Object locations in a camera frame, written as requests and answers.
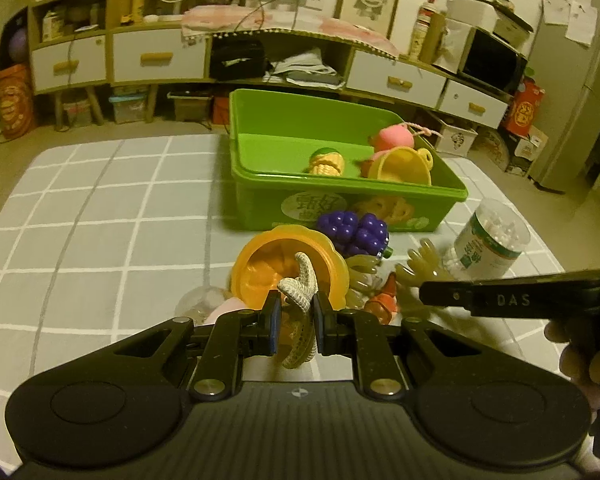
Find white patterned box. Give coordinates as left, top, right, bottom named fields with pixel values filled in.
left=437, top=120, right=478, bottom=156

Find grey checked blanket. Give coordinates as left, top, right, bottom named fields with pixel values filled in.
left=0, top=135, right=566, bottom=480

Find orange toy carrot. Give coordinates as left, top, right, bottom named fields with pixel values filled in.
left=365, top=272, right=398, bottom=325

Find stack of papers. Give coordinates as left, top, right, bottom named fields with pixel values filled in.
left=267, top=57, right=346, bottom=86

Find clear cotton swab jar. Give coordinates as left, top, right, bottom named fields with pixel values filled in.
left=442, top=198, right=532, bottom=281

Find black bag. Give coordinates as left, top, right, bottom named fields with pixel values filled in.
left=210, top=40, right=266, bottom=81

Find grey refrigerator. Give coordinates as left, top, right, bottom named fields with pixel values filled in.
left=527, top=0, right=600, bottom=193

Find white cabinet drawer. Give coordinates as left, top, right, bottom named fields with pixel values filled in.
left=111, top=27, right=208, bottom=83
left=347, top=50, right=448, bottom=108
left=439, top=80, right=510, bottom=128
left=30, top=37, right=106, bottom=93

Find pink clear capsule ball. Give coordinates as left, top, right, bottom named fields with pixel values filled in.
left=175, top=286, right=243, bottom=323

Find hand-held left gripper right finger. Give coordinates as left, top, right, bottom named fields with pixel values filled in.
left=312, top=292, right=481, bottom=401

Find white toy starfish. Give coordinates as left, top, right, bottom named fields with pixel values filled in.
left=277, top=252, right=320, bottom=368

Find long wooden cabinet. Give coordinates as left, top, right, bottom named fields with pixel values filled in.
left=27, top=0, right=513, bottom=131

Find person's right hand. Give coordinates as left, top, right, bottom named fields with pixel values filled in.
left=544, top=319, right=600, bottom=411

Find yellow toy pot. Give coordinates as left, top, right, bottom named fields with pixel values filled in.
left=361, top=146, right=435, bottom=187

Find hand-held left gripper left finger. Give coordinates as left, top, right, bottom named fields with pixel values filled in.
left=112, top=290, right=283, bottom=402

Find green plastic bin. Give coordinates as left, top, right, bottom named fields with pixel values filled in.
left=228, top=88, right=468, bottom=233

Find clear storage box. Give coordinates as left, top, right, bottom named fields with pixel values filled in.
left=109, top=92, right=151, bottom=123

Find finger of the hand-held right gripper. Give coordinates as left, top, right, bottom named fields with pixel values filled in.
left=419, top=269, right=600, bottom=320

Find orange printed bag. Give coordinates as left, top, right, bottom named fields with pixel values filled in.
left=0, top=65, right=33, bottom=141

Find yellow toy corn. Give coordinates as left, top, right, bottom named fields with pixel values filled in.
left=308, top=147, right=347, bottom=177

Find pink fringed cloth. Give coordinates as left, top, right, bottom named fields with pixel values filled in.
left=181, top=5, right=398, bottom=58

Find purple ball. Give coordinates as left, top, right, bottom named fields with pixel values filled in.
left=9, top=27, right=28, bottom=58

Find purple toy grapes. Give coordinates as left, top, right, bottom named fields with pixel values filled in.
left=316, top=210, right=395, bottom=260

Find pink toy pig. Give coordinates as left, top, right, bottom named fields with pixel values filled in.
left=369, top=121, right=443, bottom=153

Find red printed box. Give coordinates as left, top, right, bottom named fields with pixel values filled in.
left=505, top=80, right=543, bottom=133

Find orange toy pumpkin half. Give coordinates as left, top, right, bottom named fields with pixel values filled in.
left=230, top=225, right=351, bottom=311

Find black microwave oven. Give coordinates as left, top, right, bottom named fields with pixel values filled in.
left=457, top=27, right=528, bottom=96

